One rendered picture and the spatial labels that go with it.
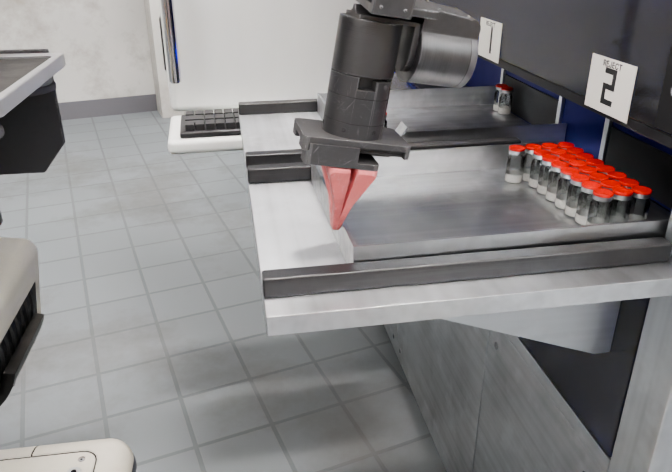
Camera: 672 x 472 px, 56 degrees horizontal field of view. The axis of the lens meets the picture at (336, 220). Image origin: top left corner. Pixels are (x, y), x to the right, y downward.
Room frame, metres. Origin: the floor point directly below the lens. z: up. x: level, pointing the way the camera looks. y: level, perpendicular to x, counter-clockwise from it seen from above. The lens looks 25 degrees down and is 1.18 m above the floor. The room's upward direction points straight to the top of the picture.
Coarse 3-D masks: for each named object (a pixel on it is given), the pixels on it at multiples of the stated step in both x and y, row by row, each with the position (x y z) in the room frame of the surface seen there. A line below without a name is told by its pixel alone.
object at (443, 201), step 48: (384, 192) 0.73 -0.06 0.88; (432, 192) 0.73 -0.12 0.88; (480, 192) 0.73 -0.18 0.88; (528, 192) 0.73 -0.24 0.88; (336, 240) 0.59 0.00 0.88; (384, 240) 0.59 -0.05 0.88; (432, 240) 0.53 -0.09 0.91; (480, 240) 0.54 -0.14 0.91; (528, 240) 0.54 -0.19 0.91; (576, 240) 0.55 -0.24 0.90
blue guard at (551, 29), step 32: (448, 0) 1.24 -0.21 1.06; (480, 0) 1.09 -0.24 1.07; (512, 0) 0.97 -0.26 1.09; (544, 0) 0.87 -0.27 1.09; (576, 0) 0.79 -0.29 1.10; (608, 0) 0.73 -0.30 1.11; (640, 0) 0.67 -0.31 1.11; (512, 32) 0.96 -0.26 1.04; (544, 32) 0.86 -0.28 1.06; (576, 32) 0.78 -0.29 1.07; (608, 32) 0.72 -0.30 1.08; (640, 32) 0.66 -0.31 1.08; (544, 64) 0.85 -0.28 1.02; (576, 64) 0.77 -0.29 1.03; (640, 64) 0.65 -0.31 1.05; (640, 96) 0.64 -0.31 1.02
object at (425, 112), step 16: (320, 96) 1.09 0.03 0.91; (400, 96) 1.14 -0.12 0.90; (416, 96) 1.14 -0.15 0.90; (432, 96) 1.15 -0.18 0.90; (448, 96) 1.15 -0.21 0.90; (464, 96) 1.16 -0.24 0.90; (480, 96) 1.16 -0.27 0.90; (320, 112) 1.08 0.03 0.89; (400, 112) 1.11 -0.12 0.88; (416, 112) 1.11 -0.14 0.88; (432, 112) 1.11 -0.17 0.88; (448, 112) 1.11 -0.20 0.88; (464, 112) 1.11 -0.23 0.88; (480, 112) 1.11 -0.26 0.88; (496, 112) 1.11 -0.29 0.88; (416, 128) 1.00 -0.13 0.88; (432, 128) 1.00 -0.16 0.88; (448, 128) 1.00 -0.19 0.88; (464, 128) 0.89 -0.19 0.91; (480, 128) 0.89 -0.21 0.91; (496, 128) 0.90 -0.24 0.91; (512, 128) 0.90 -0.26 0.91; (528, 128) 0.91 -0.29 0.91; (544, 128) 0.91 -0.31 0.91; (560, 128) 0.92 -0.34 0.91
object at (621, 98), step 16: (592, 64) 0.74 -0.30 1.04; (608, 64) 0.70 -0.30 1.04; (624, 64) 0.68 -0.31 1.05; (592, 80) 0.73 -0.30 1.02; (608, 80) 0.70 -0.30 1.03; (624, 80) 0.67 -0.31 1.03; (592, 96) 0.72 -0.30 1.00; (608, 96) 0.69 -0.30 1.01; (624, 96) 0.67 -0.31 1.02; (608, 112) 0.69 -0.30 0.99; (624, 112) 0.66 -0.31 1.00
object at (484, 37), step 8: (480, 24) 1.07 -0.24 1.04; (488, 24) 1.04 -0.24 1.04; (496, 24) 1.01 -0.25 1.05; (480, 32) 1.07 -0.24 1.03; (488, 32) 1.04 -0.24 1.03; (496, 32) 1.01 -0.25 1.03; (480, 40) 1.07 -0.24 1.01; (488, 40) 1.03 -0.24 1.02; (496, 40) 1.00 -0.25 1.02; (480, 48) 1.06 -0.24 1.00; (488, 48) 1.03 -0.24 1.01; (496, 48) 1.00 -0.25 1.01; (488, 56) 1.03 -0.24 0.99; (496, 56) 1.00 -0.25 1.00
